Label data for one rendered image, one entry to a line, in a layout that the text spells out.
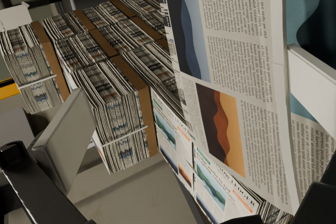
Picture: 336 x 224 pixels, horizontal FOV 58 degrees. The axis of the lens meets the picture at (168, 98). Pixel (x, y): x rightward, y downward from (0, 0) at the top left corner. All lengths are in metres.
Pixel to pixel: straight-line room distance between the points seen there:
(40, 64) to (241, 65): 1.44
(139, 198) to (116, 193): 0.30
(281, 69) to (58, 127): 0.13
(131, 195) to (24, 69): 2.78
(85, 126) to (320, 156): 0.16
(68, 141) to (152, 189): 3.98
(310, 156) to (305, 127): 0.02
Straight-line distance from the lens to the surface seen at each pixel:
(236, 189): 0.86
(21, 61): 1.61
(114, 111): 1.13
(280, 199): 0.30
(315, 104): 0.17
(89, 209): 4.07
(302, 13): 0.20
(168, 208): 4.20
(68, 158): 0.17
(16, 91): 2.32
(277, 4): 0.19
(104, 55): 1.37
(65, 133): 0.17
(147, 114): 1.21
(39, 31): 1.71
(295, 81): 0.19
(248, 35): 0.24
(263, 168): 0.29
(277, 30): 0.20
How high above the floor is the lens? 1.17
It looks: 20 degrees down
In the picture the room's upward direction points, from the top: 113 degrees counter-clockwise
